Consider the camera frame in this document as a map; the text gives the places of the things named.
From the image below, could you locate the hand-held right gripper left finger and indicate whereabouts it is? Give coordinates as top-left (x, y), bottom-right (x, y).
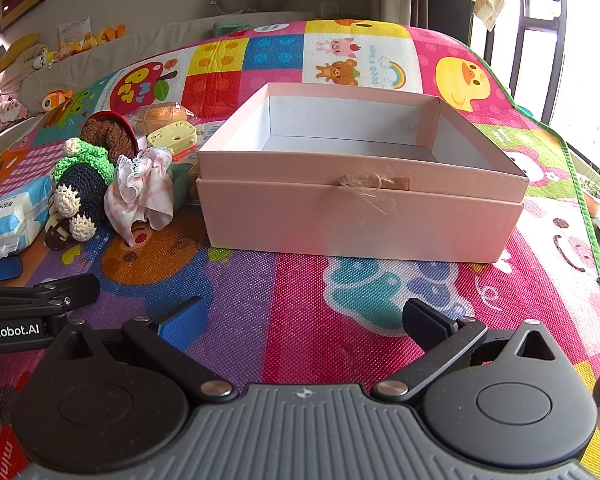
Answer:
top-left (55, 296), bottom-right (235, 404)

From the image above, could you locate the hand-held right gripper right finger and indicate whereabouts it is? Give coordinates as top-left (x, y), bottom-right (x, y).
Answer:
top-left (371, 298), bottom-right (557, 404)

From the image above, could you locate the blue white tissue pack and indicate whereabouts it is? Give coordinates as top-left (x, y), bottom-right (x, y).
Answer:
top-left (0, 175), bottom-right (56, 260)

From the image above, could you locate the crochet doll with red hat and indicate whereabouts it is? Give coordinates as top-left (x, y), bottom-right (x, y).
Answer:
top-left (50, 112), bottom-right (141, 241)

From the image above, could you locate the pink cardboard box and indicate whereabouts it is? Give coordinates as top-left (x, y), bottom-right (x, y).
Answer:
top-left (195, 81), bottom-right (529, 264)

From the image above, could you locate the yellow toy socket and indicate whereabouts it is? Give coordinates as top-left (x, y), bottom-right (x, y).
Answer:
top-left (146, 121), bottom-right (199, 163)

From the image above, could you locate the bread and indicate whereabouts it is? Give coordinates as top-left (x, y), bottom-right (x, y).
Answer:
top-left (132, 101), bottom-right (198, 136)

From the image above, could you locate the black plug adapter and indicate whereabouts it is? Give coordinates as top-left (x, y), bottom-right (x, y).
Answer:
top-left (44, 217), bottom-right (73, 252)

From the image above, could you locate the colourful cartoon play mat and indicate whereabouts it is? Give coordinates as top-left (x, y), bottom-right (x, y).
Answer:
top-left (0, 19), bottom-right (600, 480)

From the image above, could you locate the small orange plush toy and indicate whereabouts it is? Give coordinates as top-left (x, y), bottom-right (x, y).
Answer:
top-left (41, 89), bottom-right (73, 113)

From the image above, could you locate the beige plush pillow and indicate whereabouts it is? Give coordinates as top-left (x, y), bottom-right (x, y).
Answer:
top-left (0, 47), bottom-right (51, 106)

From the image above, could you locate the potted plant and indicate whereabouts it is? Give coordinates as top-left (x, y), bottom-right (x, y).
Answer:
top-left (577, 160), bottom-right (600, 221)

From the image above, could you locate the orange yellow plush toy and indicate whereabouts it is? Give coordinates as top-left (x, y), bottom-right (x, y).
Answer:
top-left (55, 24), bottom-right (127, 61)

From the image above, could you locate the white paper card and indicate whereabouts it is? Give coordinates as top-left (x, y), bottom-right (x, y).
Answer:
top-left (57, 16), bottom-right (92, 46)

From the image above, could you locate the teal cloth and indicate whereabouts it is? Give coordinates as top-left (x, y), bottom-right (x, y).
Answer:
top-left (212, 20), bottom-right (261, 37)

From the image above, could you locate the black window frame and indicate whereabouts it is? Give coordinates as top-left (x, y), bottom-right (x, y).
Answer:
top-left (480, 0), bottom-right (571, 126)

